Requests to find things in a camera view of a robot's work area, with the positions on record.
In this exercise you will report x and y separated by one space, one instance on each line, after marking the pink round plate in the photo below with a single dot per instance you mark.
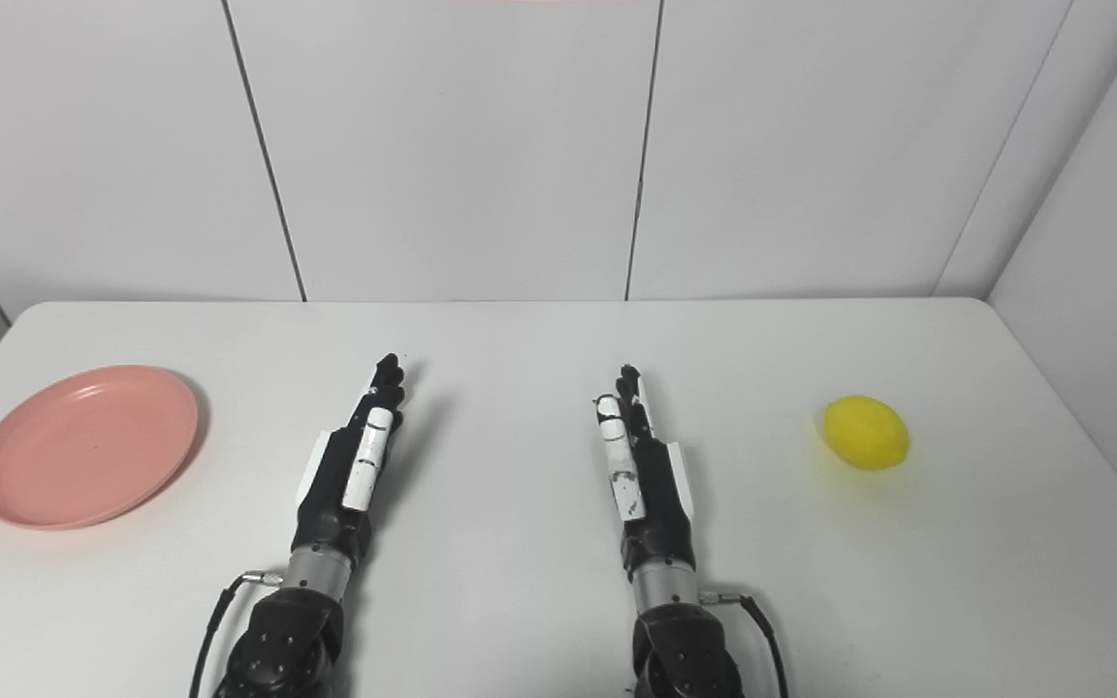
83 448

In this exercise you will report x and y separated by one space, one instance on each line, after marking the yellow lemon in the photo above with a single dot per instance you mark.
864 431

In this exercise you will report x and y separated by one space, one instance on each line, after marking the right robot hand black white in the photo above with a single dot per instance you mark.
660 514

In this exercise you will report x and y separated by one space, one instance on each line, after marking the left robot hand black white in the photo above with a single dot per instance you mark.
331 504

